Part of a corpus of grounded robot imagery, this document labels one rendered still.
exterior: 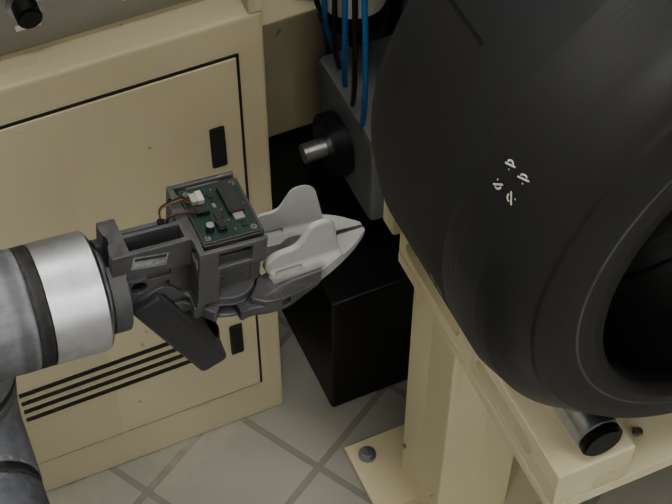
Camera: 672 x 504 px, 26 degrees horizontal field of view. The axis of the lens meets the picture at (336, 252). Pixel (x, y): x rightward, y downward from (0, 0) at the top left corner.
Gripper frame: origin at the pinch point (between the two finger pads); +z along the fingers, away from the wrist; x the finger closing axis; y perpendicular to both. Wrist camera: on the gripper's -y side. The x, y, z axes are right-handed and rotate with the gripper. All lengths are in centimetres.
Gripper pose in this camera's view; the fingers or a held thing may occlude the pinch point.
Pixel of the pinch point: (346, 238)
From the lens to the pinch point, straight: 114.3
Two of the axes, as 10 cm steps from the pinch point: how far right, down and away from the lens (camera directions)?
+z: 9.1, -2.5, 3.4
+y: 1.0, -6.5, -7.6
